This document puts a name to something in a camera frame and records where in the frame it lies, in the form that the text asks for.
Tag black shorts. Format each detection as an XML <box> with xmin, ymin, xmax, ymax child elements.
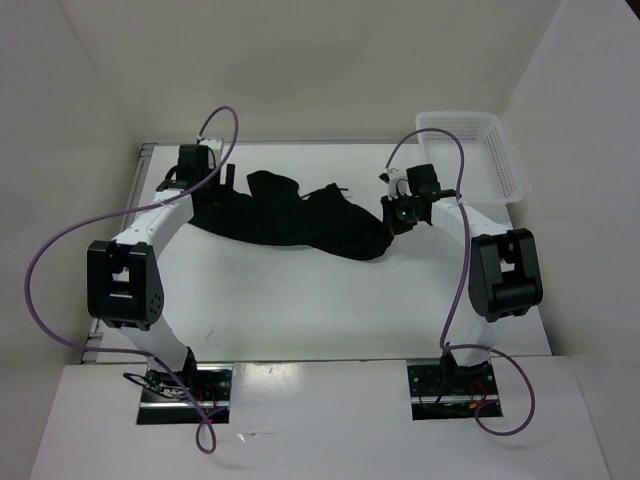
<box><xmin>190</xmin><ymin>170</ymin><xmax>394</xmax><ymax>261</ymax></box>

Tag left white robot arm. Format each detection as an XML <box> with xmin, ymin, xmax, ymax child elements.
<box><xmin>87</xmin><ymin>140</ymin><xmax>233</xmax><ymax>400</ymax></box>

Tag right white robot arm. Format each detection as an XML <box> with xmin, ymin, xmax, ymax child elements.
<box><xmin>380</xmin><ymin>164</ymin><xmax>543</xmax><ymax>393</ymax></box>

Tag white perforated plastic basket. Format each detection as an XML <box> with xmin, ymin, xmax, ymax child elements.
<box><xmin>415</xmin><ymin>111</ymin><xmax>526</xmax><ymax>205</ymax></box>

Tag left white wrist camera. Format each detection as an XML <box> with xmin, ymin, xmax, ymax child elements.
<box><xmin>196</xmin><ymin>137</ymin><xmax>225</xmax><ymax>163</ymax></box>

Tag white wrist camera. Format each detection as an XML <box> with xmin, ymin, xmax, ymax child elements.
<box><xmin>379</xmin><ymin>168</ymin><xmax>410</xmax><ymax>200</ymax></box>
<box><xmin>196</xmin><ymin>137</ymin><xmax>225</xmax><ymax>163</ymax></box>

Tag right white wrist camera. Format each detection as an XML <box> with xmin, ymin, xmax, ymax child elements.
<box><xmin>379</xmin><ymin>168</ymin><xmax>410</xmax><ymax>200</ymax></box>

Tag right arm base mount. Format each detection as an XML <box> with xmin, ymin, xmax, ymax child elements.
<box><xmin>406</xmin><ymin>358</ymin><xmax>503</xmax><ymax>421</ymax></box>

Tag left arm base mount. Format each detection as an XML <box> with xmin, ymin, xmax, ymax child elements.
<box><xmin>123</xmin><ymin>363</ymin><xmax>233</xmax><ymax>425</ymax></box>

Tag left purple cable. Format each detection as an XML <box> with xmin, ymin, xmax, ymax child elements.
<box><xmin>22</xmin><ymin>105</ymin><xmax>240</xmax><ymax>455</ymax></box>

